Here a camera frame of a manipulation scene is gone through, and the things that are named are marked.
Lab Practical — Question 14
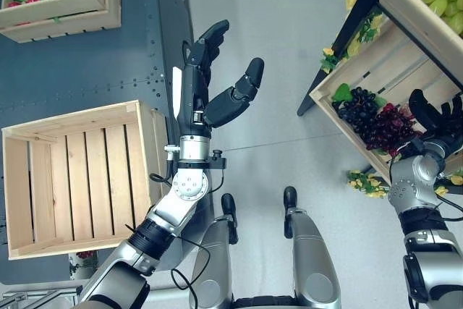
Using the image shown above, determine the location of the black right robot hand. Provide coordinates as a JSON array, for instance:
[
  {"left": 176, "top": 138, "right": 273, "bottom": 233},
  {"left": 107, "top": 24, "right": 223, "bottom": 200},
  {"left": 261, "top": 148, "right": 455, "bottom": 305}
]
[{"left": 408, "top": 88, "right": 463, "bottom": 142}]

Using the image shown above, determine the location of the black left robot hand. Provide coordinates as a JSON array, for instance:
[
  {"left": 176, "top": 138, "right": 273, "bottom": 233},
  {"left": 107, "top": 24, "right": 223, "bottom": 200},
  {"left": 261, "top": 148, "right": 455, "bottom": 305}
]
[{"left": 172, "top": 19, "right": 266, "bottom": 139}]

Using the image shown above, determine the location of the red purple grape bunch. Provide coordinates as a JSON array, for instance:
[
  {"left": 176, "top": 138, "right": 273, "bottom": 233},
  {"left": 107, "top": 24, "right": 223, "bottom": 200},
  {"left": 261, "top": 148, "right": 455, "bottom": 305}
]
[{"left": 365, "top": 103, "right": 423, "bottom": 156}]

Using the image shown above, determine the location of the wooden crate with dark grapes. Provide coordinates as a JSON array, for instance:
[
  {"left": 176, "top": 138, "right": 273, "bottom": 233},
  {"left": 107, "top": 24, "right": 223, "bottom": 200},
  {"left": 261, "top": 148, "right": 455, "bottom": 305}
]
[{"left": 309, "top": 14, "right": 463, "bottom": 184}]

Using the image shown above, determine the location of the dark purple grape bunch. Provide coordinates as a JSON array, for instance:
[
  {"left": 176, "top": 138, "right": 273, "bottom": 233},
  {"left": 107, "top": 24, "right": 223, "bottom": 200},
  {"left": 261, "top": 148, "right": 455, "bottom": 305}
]
[{"left": 331, "top": 86, "right": 388, "bottom": 144}]

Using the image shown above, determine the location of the green grape leaf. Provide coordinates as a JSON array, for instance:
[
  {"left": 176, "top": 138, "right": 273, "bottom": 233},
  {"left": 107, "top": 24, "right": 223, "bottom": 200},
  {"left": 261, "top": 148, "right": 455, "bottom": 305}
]
[{"left": 331, "top": 82, "right": 354, "bottom": 103}]

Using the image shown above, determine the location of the wooden crate with green grapes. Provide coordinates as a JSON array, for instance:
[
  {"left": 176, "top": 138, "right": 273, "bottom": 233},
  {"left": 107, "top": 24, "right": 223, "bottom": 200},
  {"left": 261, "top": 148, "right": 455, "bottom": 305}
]
[{"left": 375, "top": 0, "right": 463, "bottom": 39}]

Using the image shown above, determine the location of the empty light wooden crate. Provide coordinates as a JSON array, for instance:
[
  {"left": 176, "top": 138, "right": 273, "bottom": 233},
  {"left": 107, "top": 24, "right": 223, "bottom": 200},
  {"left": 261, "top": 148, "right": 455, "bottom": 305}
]
[{"left": 1, "top": 100, "right": 171, "bottom": 261}]

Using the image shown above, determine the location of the wooden crate with red flowers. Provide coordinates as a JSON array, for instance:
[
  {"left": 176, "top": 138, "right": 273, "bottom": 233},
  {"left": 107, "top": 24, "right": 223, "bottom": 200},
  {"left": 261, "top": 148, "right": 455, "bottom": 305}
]
[{"left": 0, "top": 0, "right": 123, "bottom": 43}]

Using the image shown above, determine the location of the silver left robot leg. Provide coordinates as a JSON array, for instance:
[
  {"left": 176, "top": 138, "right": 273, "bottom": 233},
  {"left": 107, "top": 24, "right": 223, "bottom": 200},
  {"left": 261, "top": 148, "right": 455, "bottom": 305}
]
[{"left": 188, "top": 192, "right": 240, "bottom": 309}]

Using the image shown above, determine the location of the silver robot leg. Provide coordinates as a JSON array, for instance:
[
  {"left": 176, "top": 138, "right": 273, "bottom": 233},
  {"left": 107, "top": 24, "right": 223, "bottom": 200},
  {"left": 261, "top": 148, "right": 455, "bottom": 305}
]
[
  {"left": 188, "top": 192, "right": 240, "bottom": 309},
  {"left": 283, "top": 185, "right": 341, "bottom": 309}
]

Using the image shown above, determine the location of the silver right robot leg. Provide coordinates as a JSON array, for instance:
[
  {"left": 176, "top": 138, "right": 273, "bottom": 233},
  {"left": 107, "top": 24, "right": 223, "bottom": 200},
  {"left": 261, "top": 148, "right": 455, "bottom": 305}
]
[{"left": 283, "top": 185, "right": 341, "bottom": 309}]

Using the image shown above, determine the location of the small red flower plant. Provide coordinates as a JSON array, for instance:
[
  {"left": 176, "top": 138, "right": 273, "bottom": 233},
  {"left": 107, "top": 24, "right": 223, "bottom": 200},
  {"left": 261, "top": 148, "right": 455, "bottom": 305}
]
[{"left": 67, "top": 250, "right": 99, "bottom": 282}]

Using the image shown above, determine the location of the black robot waist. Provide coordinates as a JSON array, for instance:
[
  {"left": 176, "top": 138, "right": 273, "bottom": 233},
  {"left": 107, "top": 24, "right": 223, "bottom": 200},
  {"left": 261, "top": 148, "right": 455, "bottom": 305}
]
[{"left": 231, "top": 295, "right": 298, "bottom": 309}]

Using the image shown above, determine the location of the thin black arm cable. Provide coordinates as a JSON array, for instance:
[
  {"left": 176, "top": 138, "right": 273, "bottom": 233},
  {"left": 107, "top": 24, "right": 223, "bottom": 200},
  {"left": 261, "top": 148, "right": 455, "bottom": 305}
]
[{"left": 124, "top": 224, "right": 212, "bottom": 309}]

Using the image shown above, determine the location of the silver metal frame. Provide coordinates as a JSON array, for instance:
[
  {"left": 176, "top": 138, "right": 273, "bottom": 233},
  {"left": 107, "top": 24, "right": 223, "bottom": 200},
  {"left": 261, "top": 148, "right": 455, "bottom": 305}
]
[{"left": 0, "top": 281, "right": 85, "bottom": 309}]

